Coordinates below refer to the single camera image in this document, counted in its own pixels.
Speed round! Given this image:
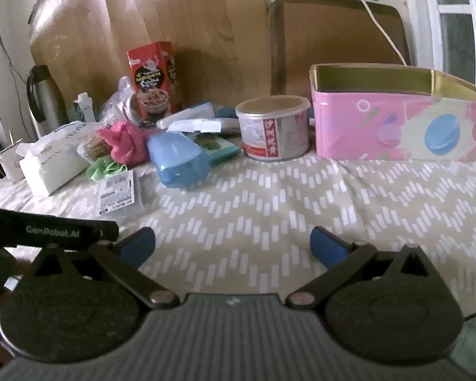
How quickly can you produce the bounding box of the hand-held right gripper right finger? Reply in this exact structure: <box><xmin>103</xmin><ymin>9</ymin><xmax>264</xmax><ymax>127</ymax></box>
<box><xmin>288</xmin><ymin>226</ymin><xmax>441</xmax><ymax>310</ymax></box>

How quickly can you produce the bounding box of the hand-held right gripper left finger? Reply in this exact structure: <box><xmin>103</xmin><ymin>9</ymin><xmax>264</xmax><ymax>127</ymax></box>
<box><xmin>24</xmin><ymin>227</ymin><xmax>179</xmax><ymax>310</ymax></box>

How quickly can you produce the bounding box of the cotton swab pack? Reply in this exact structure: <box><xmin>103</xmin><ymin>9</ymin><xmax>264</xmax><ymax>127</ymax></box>
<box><xmin>77</xmin><ymin>131</ymin><xmax>114</xmax><ymax>163</ymax></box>

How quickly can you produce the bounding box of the pink cloth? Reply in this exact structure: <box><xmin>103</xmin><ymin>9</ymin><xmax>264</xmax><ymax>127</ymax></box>
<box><xmin>96</xmin><ymin>121</ymin><xmax>157</xmax><ymax>165</ymax></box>

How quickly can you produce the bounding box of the pink tin box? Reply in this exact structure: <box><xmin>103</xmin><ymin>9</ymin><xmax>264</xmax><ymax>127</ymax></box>
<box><xmin>309</xmin><ymin>63</ymin><xmax>476</xmax><ymax>163</ymax></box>

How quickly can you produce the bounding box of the clear packet with label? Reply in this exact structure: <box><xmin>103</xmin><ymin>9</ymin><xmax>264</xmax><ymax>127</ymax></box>
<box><xmin>96</xmin><ymin>169</ymin><xmax>144</xmax><ymax>217</ymax></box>

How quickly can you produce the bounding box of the white tissue pack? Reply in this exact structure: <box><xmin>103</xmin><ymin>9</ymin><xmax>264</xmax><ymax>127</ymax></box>
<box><xmin>18</xmin><ymin>121</ymin><xmax>101</xmax><ymax>196</ymax></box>

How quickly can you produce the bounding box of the white mug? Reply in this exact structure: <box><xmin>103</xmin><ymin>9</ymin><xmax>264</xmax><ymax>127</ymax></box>
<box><xmin>0</xmin><ymin>143</ymin><xmax>24</xmax><ymax>184</ymax></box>

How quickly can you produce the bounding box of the beige patterned tablecloth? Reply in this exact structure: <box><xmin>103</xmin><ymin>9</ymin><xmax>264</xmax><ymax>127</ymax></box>
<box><xmin>0</xmin><ymin>153</ymin><xmax>476</xmax><ymax>326</ymax></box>

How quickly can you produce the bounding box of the green cloth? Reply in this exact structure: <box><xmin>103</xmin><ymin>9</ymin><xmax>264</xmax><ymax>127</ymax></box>
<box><xmin>86</xmin><ymin>158</ymin><xmax>128</xmax><ymax>180</ymax></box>

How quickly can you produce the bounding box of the blue plastic container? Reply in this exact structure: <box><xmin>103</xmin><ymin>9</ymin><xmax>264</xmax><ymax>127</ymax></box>
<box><xmin>148</xmin><ymin>131</ymin><xmax>210</xmax><ymax>188</ymax></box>

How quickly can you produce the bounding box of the small white bottle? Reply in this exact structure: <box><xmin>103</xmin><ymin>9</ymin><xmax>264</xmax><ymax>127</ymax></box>
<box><xmin>73</xmin><ymin>92</ymin><xmax>96</xmax><ymax>124</ymax></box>

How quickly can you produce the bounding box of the steel thermos flask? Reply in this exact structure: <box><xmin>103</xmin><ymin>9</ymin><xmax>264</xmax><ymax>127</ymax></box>
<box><xmin>27</xmin><ymin>64</ymin><xmax>68</xmax><ymax>137</ymax></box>

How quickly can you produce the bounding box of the flat white packet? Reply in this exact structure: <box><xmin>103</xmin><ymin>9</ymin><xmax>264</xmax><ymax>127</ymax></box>
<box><xmin>167</xmin><ymin>120</ymin><xmax>223</xmax><ymax>134</ymax></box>

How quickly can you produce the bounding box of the white and blue packet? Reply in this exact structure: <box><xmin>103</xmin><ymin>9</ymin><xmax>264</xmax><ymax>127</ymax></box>
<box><xmin>158</xmin><ymin>102</ymin><xmax>216</xmax><ymax>128</ymax></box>

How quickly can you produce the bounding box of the clear plastic bag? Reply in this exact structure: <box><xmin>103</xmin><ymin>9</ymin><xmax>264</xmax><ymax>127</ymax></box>
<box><xmin>99</xmin><ymin>75</ymin><xmax>143</xmax><ymax>128</ymax></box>

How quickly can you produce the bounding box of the red cereal box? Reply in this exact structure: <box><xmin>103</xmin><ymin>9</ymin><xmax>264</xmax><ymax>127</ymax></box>
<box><xmin>127</xmin><ymin>41</ymin><xmax>183</xmax><ymax>122</ymax></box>

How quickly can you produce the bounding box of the brown tray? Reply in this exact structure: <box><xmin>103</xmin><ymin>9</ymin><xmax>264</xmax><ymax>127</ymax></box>
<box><xmin>268</xmin><ymin>0</ymin><xmax>412</xmax><ymax>98</ymax></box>

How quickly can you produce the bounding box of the thin black wire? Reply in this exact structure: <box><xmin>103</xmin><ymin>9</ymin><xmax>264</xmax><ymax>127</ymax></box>
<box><xmin>0</xmin><ymin>0</ymin><xmax>33</xmax><ymax>128</ymax></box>

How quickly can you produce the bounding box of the white power cable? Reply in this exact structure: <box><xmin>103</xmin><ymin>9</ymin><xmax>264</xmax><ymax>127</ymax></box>
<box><xmin>335</xmin><ymin>0</ymin><xmax>408</xmax><ymax>66</ymax></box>

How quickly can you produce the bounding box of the white window frame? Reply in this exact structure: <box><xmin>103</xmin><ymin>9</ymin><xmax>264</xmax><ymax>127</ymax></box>
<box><xmin>400</xmin><ymin>0</ymin><xmax>476</xmax><ymax>97</ymax></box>

